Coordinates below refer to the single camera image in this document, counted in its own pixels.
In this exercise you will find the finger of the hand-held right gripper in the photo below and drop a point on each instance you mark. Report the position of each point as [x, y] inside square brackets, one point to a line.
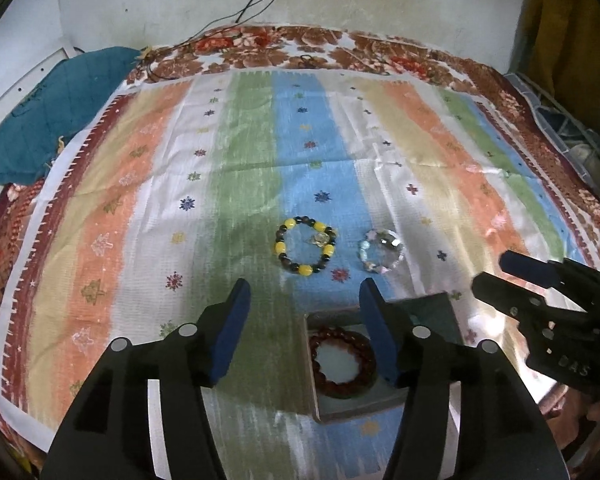
[527, 267]
[505, 295]

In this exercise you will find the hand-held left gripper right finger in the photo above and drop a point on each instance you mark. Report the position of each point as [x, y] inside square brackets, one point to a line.
[377, 330]

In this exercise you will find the teal pillow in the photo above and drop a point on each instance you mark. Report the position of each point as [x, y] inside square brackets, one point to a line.
[55, 105]

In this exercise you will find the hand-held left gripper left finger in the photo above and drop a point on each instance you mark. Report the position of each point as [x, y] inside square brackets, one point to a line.
[230, 330]

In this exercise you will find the striped pastel cloth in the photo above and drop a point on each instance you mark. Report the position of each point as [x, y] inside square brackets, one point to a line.
[155, 185]

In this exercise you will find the white bed headboard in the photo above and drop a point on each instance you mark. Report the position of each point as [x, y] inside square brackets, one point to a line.
[35, 65]

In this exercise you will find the silver embossed tin box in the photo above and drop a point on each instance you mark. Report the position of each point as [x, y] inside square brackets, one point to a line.
[430, 315]

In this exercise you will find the brown floral bedsheet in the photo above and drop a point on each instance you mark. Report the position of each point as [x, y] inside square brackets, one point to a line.
[330, 42]

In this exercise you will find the mustard yellow garment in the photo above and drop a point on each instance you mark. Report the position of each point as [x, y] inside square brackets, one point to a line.
[570, 35]

